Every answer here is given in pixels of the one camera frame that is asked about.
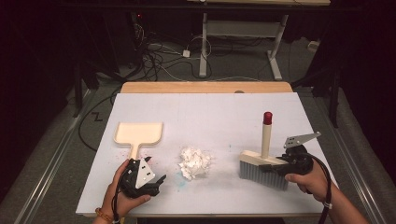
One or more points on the person's left hand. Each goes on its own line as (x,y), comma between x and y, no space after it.
(115,199)

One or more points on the black metal stand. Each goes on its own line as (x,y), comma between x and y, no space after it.
(77,93)
(334,102)

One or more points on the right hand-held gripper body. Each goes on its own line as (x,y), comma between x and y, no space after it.
(299,163)

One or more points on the wooden table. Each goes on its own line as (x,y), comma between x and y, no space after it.
(202,87)

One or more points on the white table mat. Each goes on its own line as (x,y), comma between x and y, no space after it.
(205,109)

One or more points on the dark computer tower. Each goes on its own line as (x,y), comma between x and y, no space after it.
(137,37)

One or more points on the white box on floor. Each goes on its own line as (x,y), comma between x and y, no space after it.
(313,45)

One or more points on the white power adapter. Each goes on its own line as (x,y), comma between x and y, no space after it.
(186,53)

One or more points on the cream brush with red cap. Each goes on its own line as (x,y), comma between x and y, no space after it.
(258,177)

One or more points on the pile of white paper scraps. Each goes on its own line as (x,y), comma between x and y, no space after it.
(194,161)

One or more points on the person's right hand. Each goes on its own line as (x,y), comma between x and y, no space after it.
(314,185)

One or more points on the cream plastic dustpan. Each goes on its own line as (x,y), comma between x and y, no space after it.
(138,133)

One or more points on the white metal desk frame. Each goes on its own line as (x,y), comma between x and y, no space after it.
(204,43)

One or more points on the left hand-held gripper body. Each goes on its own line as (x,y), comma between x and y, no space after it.
(144,174)

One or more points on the metal floor rail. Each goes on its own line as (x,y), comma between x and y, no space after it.
(46,174)
(364,193)

